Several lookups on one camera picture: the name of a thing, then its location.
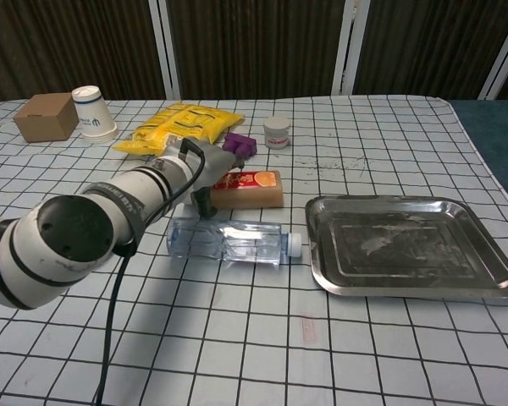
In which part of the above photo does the brown drink bottle red label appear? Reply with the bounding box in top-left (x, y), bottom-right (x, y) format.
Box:
top-left (211, 168), bottom-right (285, 211)

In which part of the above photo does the rectangular metal tray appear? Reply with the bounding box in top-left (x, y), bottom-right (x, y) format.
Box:
top-left (304, 194), bottom-right (508, 300)

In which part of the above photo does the purple plastic block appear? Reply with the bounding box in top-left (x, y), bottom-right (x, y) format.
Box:
top-left (222, 131), bottom-right (258, 162)

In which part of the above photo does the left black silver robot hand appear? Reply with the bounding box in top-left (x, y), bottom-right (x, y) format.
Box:
top-left (181, 141), bottom-right (246, 221)

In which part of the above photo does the white paper cup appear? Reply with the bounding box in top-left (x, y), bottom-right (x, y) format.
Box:
top-left (70, 85), bottom-right (119, 144)

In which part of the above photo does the small white jar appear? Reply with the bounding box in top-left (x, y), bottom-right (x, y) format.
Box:
top-left (263, 117), bottom-right (292, 151)

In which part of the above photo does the dark slatted partition screen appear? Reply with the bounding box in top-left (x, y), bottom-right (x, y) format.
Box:
top-left (0, 0), bottom-right (508, 107)

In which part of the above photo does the yellow snack bag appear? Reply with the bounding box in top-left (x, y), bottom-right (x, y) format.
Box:
top-left (111, 102), bottom-right (245, 157)

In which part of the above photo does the brown cardboard box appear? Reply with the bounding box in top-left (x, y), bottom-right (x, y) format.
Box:
top-left (12, 93), bottom-right (80, 144)

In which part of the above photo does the white checked tablecloth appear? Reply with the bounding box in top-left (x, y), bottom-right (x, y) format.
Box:
top-left (0, 95), bottom-right (508, 406)

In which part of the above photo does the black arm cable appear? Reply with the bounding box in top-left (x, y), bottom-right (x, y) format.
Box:
top-left (95, 137), bottom-right (207, 406)

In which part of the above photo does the clear plastic bottle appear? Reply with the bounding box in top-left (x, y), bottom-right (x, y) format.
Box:
top-left (166, 216), bottom-right (302, 268)

